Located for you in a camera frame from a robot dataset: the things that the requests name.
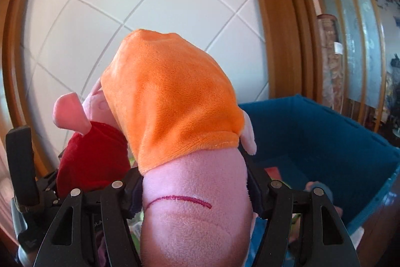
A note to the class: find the blue plastic storage crate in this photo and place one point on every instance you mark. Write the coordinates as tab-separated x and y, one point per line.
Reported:
312	135

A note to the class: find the pig plush blue shirt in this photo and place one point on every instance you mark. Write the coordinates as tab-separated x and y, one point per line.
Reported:
322	189

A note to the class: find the wooden door frame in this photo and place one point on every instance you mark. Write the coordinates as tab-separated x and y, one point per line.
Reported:
278	20

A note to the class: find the patterned rolled mat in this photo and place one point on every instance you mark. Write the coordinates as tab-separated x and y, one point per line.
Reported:
329	66

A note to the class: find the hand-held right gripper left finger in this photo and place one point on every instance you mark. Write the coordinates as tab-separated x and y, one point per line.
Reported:
135	198

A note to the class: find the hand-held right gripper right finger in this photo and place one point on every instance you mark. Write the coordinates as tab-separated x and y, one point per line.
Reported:
257	192

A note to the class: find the pig plush red dress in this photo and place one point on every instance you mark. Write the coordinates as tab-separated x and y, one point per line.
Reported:
93	154

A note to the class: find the wooden wall trim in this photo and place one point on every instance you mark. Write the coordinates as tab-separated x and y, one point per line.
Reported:
15	51

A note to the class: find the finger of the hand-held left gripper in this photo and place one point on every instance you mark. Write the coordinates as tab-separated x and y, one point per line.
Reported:
20	167

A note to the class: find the pig plush orange dress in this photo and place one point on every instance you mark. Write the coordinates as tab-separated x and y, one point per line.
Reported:
172	98

